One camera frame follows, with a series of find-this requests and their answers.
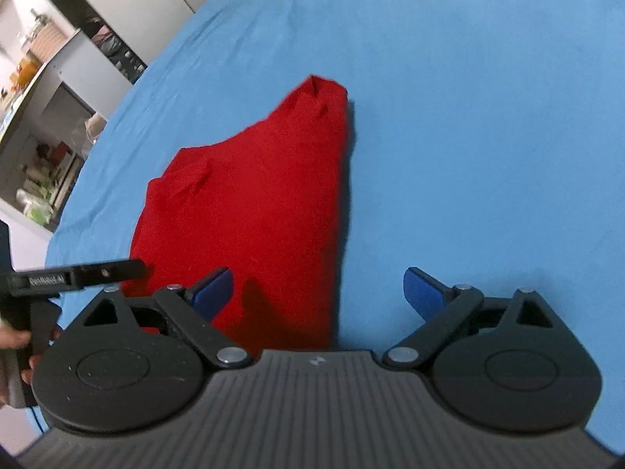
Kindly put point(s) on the person's left hand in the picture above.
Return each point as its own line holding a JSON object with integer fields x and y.
{"x": 14, "y": 339}

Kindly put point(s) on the bed with blue sheet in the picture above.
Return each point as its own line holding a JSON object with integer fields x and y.
{"x": 464, "y": 107}

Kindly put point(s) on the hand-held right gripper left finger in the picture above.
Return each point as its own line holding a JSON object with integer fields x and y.
{"x": 215, "y": 295}

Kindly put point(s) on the white desk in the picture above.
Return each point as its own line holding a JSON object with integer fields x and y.
{"x": 63, "y": 73}

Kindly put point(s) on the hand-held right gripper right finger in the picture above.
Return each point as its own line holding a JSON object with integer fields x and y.
{"x": 424, "y": 295}

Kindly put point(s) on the red knit sweater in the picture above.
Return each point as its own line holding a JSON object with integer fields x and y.
{"x": 254, "y": 195}

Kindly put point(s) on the woven basket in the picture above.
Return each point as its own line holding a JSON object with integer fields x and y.
{"x": 46, "y": 41}

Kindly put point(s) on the white tote bag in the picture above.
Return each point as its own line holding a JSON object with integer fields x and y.
{"x": 95, "y": 129}

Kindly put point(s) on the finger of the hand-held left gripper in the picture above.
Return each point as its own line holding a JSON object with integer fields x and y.
{"x": 88, "y": 276}

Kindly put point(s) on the clear plastic drawer unit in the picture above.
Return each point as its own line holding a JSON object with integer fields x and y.
{"x": 46, "y": 190}

